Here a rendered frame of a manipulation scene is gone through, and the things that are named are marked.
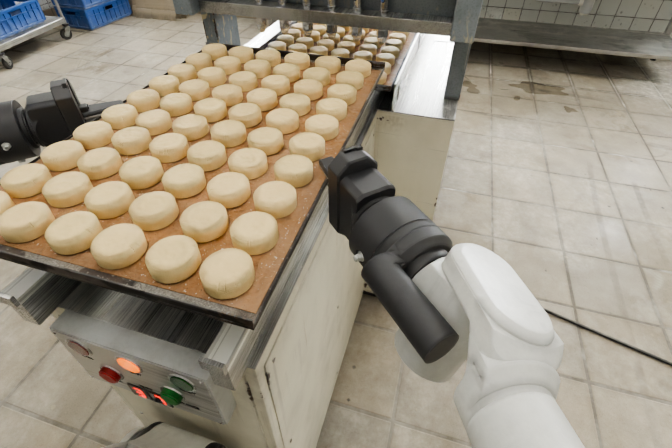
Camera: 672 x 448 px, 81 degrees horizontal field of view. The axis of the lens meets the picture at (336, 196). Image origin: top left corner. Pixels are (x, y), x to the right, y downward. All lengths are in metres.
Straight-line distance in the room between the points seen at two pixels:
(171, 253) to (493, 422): 0.31
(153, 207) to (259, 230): 0.13
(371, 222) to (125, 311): 0.38
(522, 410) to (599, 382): 1.38
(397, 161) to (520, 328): 0.81
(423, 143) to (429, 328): 0.75
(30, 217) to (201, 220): 0.19
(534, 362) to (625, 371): 1.44
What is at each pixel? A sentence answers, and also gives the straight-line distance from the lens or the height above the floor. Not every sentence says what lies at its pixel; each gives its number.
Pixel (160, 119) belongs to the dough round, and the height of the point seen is 1.02.
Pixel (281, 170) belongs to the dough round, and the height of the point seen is 1.02.
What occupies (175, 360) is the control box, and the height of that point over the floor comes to 0.84.
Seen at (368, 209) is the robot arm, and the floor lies 1.04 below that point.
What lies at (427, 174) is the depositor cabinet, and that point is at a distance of 1.09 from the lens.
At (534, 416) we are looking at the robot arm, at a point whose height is 1.05.
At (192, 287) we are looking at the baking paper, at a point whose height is 1.00.
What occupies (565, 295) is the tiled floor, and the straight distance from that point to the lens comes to 1.85.
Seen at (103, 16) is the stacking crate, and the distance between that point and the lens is 5.09.
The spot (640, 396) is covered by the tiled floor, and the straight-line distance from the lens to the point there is 1.73.
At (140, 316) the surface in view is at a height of 0.84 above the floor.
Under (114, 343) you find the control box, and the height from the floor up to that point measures 0.84.
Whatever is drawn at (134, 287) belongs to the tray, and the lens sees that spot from 0.42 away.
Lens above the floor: 1.31
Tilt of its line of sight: 40 degrees down
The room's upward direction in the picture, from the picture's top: straight up
